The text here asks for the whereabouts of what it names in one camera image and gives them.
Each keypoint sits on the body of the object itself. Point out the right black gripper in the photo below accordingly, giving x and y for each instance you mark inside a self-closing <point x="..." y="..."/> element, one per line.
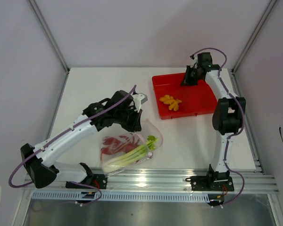
<point x="186" y="81"/>

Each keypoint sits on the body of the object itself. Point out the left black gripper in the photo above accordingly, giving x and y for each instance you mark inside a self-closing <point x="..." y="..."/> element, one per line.
<point x="135" y="126"/>

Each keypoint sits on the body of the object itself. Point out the red toy lobster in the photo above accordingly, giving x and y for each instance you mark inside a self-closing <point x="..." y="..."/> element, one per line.
<point x="122" y="143"/>

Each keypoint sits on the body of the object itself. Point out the yellow pasta pile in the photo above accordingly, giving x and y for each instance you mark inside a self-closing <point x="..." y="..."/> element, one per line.
<point x="173" y="104"/>

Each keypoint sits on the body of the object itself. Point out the clear pink-dotted zip bag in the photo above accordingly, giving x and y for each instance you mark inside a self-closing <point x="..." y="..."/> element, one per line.
<point x="148" y="128"/>

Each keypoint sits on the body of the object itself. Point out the green white celery stalk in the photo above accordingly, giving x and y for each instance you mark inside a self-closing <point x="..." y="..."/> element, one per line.
<point x="115" y="163"/>

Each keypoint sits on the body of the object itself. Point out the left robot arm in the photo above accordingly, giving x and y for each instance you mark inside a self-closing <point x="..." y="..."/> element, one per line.
<point x="40" y="160"/>

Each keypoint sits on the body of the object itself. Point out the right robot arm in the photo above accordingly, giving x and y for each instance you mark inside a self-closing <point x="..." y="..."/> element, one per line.
<point x="205" y="57"/>

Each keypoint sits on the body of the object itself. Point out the red plastic tray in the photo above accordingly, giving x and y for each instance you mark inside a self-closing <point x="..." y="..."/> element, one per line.
<point x="196" y="100"/>

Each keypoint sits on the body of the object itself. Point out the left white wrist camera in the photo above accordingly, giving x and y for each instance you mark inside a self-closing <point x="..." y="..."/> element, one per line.
<point x="139" y="99"/>

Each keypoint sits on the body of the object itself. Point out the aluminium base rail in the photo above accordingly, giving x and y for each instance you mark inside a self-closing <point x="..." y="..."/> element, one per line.
<point x="173" y="181"/>

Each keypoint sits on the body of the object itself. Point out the left aluminium frame post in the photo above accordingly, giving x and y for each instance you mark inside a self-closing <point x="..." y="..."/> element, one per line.
<point x="47" y="33"/>

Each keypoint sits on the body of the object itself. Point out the aluminium frame post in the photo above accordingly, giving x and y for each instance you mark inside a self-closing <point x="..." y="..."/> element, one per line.
<point x="47" y="33"/>
<point x="271" y="5"/>

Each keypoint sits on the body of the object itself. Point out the right aluminium frame post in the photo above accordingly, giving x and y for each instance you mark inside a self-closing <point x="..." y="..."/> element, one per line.
<point x="271" y="5"/>

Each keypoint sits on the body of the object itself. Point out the white slotted cable duct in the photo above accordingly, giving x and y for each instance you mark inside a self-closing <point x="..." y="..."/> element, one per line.
<point x="126" y="196"/>

